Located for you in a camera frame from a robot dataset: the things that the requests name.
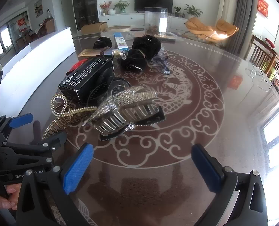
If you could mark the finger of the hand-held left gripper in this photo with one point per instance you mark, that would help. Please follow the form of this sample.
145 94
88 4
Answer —
20 120
42 144

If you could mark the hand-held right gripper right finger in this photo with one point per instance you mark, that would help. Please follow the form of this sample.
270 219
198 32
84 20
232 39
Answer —
205 167

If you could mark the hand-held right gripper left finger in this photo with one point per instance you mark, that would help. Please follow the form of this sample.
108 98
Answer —
79 167

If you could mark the gold rhinestone hair claw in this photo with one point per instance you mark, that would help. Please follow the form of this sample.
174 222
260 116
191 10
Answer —
66 120

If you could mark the silver rhinestone bow hair clip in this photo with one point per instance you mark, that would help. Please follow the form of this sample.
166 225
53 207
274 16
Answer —
120 98

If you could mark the black lace flower hair clip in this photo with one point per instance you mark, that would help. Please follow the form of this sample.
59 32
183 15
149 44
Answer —
101 88

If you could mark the brown patterned glass desktop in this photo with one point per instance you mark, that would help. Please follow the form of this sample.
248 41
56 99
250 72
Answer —
224 134

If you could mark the person's left hand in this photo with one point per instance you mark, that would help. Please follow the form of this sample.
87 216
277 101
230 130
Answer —
11 193

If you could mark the white rectangular box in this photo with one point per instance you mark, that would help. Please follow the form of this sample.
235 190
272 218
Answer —
35 51

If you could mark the black cardboard box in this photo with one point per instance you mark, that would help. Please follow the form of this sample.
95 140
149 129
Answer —
87 75

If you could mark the red packet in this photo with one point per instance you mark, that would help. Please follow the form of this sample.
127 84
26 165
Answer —
79 64

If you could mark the clear plastic hair claw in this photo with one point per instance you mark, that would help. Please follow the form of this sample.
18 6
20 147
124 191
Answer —
117 86

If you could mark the tan flat packet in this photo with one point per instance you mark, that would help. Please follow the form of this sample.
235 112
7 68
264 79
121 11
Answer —
88 53

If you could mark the red door poster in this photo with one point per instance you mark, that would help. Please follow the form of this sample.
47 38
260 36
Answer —
22 24

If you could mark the wooden side cabinet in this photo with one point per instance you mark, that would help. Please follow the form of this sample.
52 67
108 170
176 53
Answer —
49 26

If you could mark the small black scrunchie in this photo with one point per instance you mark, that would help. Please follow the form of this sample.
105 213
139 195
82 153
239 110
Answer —
103 42

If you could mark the perfume bottle with clear cap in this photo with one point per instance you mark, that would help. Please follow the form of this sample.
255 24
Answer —
117 53

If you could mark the blue and white box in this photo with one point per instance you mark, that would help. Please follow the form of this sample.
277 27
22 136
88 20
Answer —
120 41

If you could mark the wooden dining chair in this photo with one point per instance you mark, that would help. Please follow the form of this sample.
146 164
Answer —
271 56

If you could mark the dark glass cabinet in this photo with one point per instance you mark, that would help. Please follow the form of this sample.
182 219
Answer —
84 4

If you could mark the flat brown wrapped board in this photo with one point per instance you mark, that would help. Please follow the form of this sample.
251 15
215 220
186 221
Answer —
169 38

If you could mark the wooden coffee table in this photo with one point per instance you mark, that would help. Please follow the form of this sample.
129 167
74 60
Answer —
118 28

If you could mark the clear plastic wrapper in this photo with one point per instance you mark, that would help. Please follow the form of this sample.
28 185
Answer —
130 35

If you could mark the orange lounge chair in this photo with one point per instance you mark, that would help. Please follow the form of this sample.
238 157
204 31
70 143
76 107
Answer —
197 26
225 28

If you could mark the round white vase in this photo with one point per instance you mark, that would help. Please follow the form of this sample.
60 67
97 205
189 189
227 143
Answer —
112 11

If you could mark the red flowers in vase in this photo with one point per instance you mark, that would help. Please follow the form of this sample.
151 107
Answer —
104 6

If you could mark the white television cabinet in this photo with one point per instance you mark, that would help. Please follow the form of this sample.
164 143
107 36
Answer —
125 18

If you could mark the green potted plant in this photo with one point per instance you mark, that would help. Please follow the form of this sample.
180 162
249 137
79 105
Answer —
121 6

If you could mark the clear plastic jar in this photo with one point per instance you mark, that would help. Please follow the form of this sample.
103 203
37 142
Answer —
156 21

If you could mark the grey curtain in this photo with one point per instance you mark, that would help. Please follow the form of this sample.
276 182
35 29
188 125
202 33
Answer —
244 16

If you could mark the large leafy potted plant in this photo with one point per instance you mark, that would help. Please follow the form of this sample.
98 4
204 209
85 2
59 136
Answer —
192 10

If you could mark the small potted plant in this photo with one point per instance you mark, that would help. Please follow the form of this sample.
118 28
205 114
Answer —
177 10

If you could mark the white floral curtain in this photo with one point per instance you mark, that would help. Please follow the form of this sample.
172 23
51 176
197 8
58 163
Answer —
226 2

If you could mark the black television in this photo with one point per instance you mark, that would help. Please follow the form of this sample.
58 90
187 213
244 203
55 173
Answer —
153 2

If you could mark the clear frame glasses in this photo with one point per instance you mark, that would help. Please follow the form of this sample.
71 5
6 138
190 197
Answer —
265 84

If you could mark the framed wall painting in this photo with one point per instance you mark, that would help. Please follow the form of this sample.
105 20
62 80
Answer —
38 7

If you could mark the red wall hanging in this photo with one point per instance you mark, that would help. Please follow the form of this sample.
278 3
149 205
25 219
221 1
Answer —
263 6

